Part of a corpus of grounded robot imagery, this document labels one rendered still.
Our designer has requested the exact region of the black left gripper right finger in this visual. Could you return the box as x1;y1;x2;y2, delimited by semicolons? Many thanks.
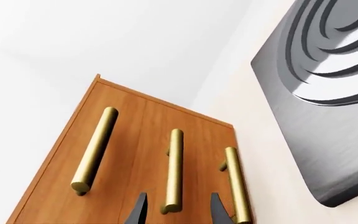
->
210;192;234;224

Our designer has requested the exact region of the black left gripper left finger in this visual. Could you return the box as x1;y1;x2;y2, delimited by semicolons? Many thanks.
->
123;192;149;224

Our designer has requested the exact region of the wooden cabinet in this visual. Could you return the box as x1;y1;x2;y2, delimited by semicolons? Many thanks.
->
4;73;258;224

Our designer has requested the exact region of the flat black stove plate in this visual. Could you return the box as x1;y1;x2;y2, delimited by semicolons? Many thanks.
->
250;0;358;208

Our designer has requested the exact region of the brass bar drawer handle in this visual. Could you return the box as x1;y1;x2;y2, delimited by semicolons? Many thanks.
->
70;106;119;197
218;146;252;224
159;128;185;215

